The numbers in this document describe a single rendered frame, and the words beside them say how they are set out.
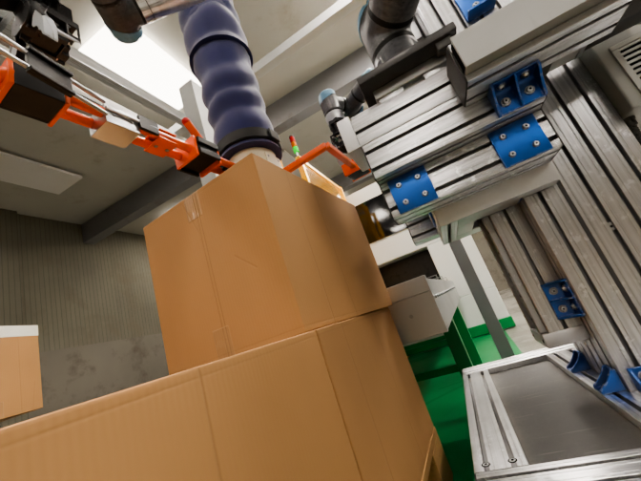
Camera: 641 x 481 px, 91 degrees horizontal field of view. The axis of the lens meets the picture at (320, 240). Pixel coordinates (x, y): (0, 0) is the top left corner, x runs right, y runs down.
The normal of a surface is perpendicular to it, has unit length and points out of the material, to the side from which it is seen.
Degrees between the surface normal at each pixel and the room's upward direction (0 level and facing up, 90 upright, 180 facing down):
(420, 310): 90
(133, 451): 90
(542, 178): 90
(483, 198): 90
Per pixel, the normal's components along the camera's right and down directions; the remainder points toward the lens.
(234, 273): -0.47, -0.10
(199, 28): -0.16, -0.04
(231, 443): 0.85, -0.39
